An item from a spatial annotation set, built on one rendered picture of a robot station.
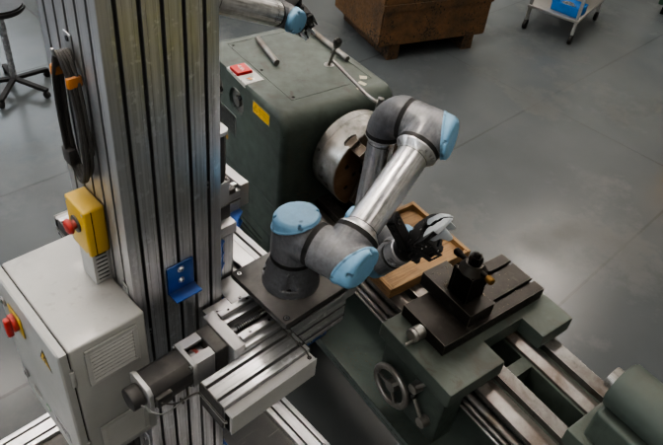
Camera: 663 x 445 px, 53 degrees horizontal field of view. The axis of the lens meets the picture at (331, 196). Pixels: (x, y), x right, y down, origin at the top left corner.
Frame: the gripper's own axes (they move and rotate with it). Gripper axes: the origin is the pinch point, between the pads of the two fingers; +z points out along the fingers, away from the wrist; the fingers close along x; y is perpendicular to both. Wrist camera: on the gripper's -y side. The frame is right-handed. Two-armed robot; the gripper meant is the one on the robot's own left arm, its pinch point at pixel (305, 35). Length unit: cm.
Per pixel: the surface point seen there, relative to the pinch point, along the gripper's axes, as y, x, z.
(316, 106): 23.2, -12.5, 5.7
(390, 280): 80, -28, 28
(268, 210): 28, -47, 34
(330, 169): 41.9, -21.6, 13.2
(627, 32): -102, 299, 372
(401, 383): 109, -44, 26
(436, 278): 93, -17, 16
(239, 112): -1.3, -34.8, 14.4
